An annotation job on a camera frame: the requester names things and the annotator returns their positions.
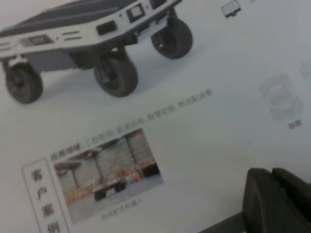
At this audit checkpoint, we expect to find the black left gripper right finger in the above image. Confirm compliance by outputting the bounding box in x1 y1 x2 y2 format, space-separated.
271 167 311 233

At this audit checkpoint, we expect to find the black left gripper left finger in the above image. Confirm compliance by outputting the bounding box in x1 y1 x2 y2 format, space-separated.
242 167 292 233

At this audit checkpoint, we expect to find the white printed booklet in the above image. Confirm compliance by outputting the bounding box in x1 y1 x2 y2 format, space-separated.
0 0 311 233

